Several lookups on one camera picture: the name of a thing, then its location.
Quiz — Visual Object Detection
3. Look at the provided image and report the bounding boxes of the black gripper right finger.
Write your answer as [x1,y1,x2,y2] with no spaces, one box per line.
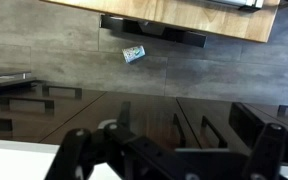
[242,123,287,180]

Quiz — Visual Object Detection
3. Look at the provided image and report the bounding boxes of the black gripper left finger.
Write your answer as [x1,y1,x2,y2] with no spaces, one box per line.
[45,129,93,180]

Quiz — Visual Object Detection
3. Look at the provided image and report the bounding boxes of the dark wood lower cabinets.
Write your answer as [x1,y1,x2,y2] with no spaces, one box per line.
[0,79,288,155]

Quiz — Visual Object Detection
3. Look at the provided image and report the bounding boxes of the wooden table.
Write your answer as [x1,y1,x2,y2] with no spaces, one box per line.
[41,0,281,43]

